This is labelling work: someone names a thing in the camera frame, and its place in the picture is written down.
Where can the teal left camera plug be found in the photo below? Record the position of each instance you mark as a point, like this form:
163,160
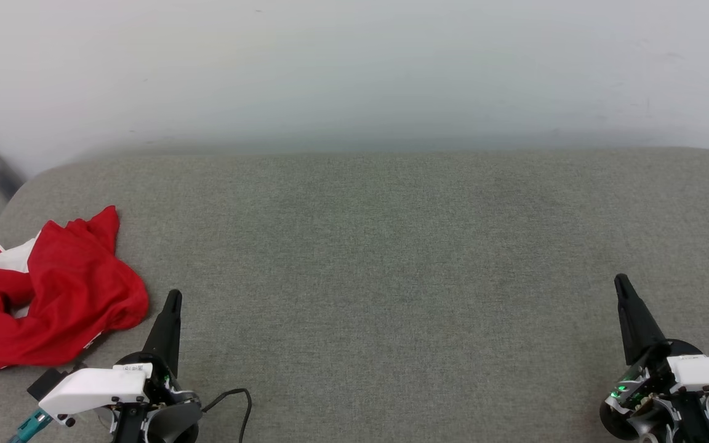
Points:
31,424

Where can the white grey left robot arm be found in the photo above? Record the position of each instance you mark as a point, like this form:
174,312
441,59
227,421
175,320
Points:
173,424

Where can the red and white basketball jersey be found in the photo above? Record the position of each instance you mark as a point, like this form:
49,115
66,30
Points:
71,289

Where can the grey fabric sofa cushion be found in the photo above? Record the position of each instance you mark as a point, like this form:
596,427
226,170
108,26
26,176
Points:
379,277

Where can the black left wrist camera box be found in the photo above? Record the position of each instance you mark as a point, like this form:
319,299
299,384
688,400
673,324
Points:
44,384

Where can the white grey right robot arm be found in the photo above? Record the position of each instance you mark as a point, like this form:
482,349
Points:
616,424

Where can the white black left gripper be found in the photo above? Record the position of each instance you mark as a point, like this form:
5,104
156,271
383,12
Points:
93,387

